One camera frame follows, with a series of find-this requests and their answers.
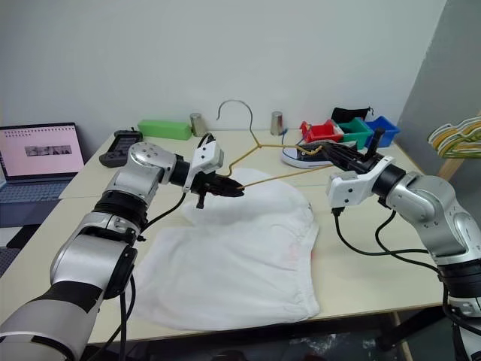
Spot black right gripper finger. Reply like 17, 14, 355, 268
319, 141, 368, 157
327, 150, 357, 171

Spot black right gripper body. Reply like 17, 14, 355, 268
347, 127, 386, 176

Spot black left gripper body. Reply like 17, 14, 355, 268
186, 171, 228, 209

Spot yellow wire hanger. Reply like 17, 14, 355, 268
215, 99, 335, 190

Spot white shorts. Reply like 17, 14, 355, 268
129, 167, 322, 333

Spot wooden hanger stand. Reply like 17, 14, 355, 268
438, 149, 470, 180

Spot red plastic bin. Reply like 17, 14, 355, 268
298, 119, 345, 144

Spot green plastic bin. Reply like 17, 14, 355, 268
337, 117, 374, 150

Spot black fabric pouch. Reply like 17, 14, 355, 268
330, 105, 374, 123

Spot blue plastic bin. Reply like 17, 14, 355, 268
364, 115, 401, 148

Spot navy canvas sneaker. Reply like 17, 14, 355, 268
280, 139, 340, 169

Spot metal cup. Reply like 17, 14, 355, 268
269, 111, 286, 136
189, 112, 207, 138

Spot green rectangular box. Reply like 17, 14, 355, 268
137, 119, 192, 141

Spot stack of coloured hangers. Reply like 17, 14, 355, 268
428, 110, 481, 159

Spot black handheld controller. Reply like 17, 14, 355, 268
98, 129, 144, 168

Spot black metal table brace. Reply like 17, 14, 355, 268
375, 306, 454, 353

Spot wooden table leg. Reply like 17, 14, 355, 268
389, 311, 413, 361

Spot open laptop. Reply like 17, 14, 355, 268
0, 122, 86, 206

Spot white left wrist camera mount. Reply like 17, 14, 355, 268
183, 140, 227, 189

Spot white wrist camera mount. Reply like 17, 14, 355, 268
183, 140, 227, 189
325, 156, 396, 208

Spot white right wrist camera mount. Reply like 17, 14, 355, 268
325, 156, 396, 208

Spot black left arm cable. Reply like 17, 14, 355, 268
100, 190, 189, 361

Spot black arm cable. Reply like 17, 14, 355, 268
100, 190, 189, 361
330, 205, 481, 334

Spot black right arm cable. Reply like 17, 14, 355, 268
330, 205, 481, 334

